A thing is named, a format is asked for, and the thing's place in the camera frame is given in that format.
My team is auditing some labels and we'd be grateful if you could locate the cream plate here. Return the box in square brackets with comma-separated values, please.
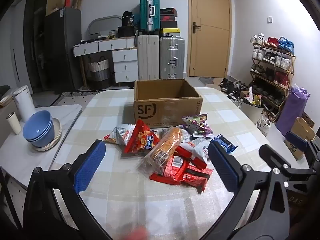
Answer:
[29, 118, 62, 152]

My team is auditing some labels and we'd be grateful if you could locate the purple candy bag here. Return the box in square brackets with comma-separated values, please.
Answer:
[182, 114, 215, 138]

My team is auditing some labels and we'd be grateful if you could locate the black bag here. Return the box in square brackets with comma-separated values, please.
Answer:
[122, 11, 135, 28]

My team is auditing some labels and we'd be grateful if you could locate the white cylindrical bin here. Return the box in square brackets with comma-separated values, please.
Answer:
[12, 85, 37, 123]

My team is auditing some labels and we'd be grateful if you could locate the open cardboard carton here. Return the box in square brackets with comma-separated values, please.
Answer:
[284, 117, 317, 161]

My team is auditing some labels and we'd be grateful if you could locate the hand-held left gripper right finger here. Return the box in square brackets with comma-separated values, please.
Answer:
[208, 140, 293, 240]

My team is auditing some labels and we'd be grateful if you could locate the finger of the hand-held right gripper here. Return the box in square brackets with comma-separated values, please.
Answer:
[259, 144, 313, 178]
[285, 131, 320, 165]

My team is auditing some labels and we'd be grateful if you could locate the white desk with drawers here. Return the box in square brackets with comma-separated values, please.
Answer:
[72, 37, 139, 90]

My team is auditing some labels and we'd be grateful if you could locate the beige suitcase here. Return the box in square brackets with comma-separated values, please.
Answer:
[137, 34, 160, 81]

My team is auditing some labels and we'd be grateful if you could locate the white three-drawer unit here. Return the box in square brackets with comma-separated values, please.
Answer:
[112, 49, 139, 83]

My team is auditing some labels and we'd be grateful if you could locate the red crispy snack bag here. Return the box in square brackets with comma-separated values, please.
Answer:
[124, 119, 160, 155]

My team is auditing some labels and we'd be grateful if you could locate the pile of dark sandals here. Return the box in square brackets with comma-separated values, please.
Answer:
[220, 78, 248, 101]

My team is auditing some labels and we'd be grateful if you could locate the clear-wrapped orange bread packet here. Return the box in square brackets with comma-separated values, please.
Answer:
[144, 126, 191, 173]

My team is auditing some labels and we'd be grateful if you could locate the brown cardboard box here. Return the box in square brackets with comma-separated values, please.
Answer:
[134, 79, 203, 128]

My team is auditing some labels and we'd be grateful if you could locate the white trash bin with wrappers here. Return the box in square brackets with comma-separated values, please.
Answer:
[240, 90, 266, 125]

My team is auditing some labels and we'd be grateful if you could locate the blue bowl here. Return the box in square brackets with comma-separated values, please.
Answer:
[26, 120, 55, 144]
[22, 110, 54, 140]
[29, 127, 55, 148]

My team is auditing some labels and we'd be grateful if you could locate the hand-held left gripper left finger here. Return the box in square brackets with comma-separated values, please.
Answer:
[22, 139, 113, 240]

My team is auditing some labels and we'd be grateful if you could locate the woven grey white basket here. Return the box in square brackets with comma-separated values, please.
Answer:
[87, 56, 111, 90]

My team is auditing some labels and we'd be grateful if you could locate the patterned black white rug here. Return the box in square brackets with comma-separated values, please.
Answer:
[50, 91, 100, 107]

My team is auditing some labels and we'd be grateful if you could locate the wooden door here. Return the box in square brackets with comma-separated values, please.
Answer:
[187, 0, 232, 78]

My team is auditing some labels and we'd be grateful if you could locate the shoe rack with shoes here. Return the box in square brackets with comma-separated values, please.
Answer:
[250, 33, 295, 120]

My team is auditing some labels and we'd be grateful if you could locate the white thermos cup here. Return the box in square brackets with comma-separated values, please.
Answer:
[6, 112, 22, 135]

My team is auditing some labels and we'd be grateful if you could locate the white red noodle snack bag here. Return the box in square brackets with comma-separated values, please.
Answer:
[104, 124, 137, 145]

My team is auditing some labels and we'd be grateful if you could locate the purple fabric bag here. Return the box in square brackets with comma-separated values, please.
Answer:
[275, 84, 311, 135]

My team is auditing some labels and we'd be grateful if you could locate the white marble side table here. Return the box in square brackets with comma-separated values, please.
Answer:
[0, 104, 83, 190]

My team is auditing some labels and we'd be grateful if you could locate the yellow black shoe box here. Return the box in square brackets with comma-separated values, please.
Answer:
[160, 28, 181, 37]

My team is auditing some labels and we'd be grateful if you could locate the red snack packet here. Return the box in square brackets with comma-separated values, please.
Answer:
[162, 155, 191, 183]
[179, 166, 213, 193]
[175, 146, 208, 170]

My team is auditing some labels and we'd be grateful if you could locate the blue cookie packet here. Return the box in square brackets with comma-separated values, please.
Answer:
[214, 134, 238, 154]

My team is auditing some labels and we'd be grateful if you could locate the black refrigerator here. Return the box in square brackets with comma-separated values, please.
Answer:
[45, 7, 83, 93]

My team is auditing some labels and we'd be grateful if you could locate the teal suitcase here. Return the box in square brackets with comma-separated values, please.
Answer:
[139, 0, 161, 32]

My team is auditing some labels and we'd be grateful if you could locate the wooden shoe rack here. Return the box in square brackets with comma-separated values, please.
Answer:
[250, 42, 297, 123]

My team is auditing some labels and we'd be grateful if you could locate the silver suitcase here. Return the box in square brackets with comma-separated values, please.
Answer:
[159, 36, 186, 79]

